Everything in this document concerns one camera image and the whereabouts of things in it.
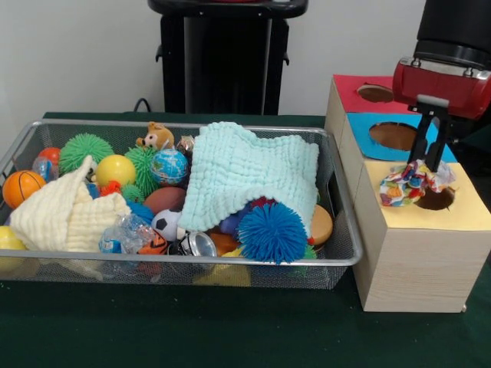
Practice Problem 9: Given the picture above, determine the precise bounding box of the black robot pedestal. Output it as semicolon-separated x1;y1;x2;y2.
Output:
147;0;310;116

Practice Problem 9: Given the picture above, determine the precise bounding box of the globe print ball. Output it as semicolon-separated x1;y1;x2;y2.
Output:
150;148;189;188

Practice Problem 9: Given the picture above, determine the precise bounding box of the blue spiky rubber ball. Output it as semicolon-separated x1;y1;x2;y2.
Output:
236;202;310;265

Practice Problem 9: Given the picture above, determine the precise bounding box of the wooden three-hole sorting box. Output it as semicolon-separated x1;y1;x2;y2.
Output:
324;74;491;314

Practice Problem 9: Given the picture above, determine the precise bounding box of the yellow plastic ball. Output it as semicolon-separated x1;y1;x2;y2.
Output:
94;154;137;189
0;225;28;251

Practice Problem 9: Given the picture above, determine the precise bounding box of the orange basketball toy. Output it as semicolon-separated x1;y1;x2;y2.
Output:
2;170;48;210

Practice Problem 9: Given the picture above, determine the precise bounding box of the brown plush animal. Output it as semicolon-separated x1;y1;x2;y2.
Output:
136;121;176;150

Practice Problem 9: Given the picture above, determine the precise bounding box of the cream knitted cloth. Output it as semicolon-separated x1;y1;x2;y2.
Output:
9;155;131;253

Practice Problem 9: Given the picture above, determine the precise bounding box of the colourful patterned cloth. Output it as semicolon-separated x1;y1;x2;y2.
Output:
379;159;457;208

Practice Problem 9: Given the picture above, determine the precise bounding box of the small soccer ball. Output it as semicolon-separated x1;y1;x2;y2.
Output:
151;209;184;243

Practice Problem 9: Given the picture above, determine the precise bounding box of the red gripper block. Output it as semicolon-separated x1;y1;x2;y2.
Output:
391;57;491;173

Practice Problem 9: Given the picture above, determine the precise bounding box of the wire mesh bin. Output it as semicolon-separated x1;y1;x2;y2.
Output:
0;118;364;291

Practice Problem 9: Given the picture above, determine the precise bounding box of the large green spiky ball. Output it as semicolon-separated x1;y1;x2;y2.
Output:
58;133;115;176

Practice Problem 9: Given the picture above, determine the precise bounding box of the mint knitted cloth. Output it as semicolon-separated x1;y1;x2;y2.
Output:
176;121;320;246

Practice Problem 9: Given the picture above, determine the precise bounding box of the dark green tablecloth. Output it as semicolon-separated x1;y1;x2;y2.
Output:
0;110;491;368

